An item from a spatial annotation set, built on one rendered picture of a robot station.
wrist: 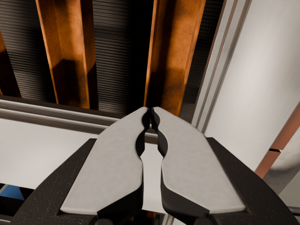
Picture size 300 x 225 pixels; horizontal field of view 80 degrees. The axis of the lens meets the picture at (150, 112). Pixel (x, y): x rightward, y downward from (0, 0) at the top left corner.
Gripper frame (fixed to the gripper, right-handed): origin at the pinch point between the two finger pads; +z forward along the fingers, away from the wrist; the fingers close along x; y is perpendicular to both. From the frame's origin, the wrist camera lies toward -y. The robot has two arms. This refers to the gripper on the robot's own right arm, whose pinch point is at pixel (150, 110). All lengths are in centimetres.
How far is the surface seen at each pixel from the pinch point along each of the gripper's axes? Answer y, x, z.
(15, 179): 23.5, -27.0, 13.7
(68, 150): 13.9, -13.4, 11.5
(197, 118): 7.8, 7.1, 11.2
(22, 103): 7.0, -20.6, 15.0
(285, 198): 137, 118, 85
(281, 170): 32, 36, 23
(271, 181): 38, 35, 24
